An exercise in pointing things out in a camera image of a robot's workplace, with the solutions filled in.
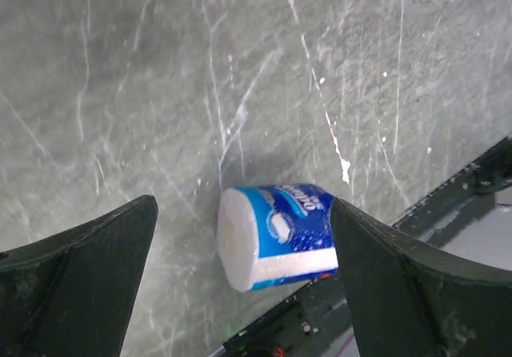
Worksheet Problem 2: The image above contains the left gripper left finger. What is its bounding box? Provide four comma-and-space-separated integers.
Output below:
1, 195, 158, 356

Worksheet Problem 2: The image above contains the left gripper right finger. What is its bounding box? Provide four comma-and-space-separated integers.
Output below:
330, 199, 511, 356

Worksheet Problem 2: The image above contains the blue roll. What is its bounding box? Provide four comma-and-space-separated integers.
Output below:
217, 183, 338, 292

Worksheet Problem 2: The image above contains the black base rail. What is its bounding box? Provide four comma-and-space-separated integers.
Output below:
219, 138, 511, 356

